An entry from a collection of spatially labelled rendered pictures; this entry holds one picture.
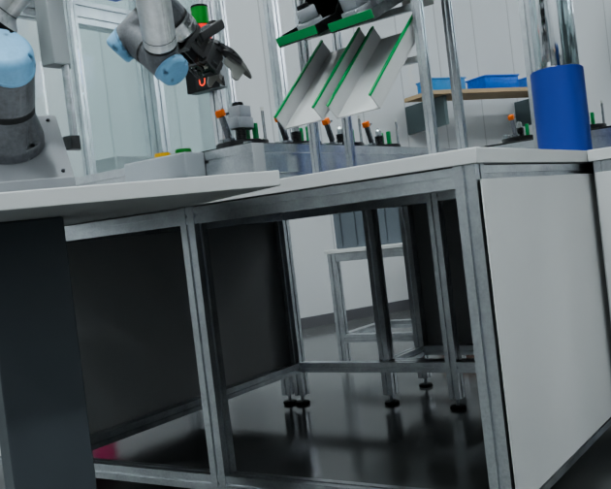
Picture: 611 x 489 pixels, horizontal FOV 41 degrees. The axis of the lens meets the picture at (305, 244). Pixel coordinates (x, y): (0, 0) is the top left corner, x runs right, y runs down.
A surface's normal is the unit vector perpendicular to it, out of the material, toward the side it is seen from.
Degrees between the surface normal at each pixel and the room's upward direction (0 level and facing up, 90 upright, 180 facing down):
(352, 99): 45
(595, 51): 90
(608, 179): 90
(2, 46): 52
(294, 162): 90
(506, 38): 90
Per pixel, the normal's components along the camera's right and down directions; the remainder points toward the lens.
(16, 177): 0.21, -0.73
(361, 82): -0.58, -0.63
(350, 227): -0.56, 0.08
